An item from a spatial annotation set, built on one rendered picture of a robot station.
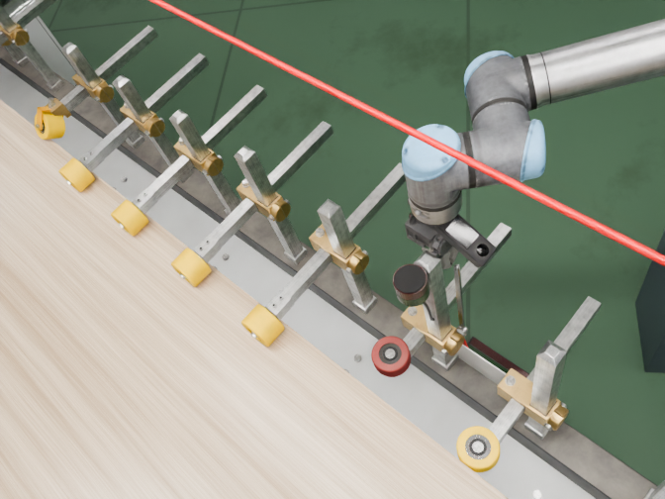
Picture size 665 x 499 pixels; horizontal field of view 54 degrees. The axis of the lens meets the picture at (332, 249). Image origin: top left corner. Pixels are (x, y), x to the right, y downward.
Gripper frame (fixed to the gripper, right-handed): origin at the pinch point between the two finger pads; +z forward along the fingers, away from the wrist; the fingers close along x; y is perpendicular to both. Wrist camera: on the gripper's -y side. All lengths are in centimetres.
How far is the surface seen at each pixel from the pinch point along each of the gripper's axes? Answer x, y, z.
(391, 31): -129, 138, 105
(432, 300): 9.7, -3.5, -4.5
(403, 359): 18.8, -1.6, 11.0
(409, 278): 12.8, -1.7, -16.2
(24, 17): 3, 175, 11
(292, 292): 22.7, 25.5, 6.3
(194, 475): 64, 16, 12
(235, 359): 41, 28, 12
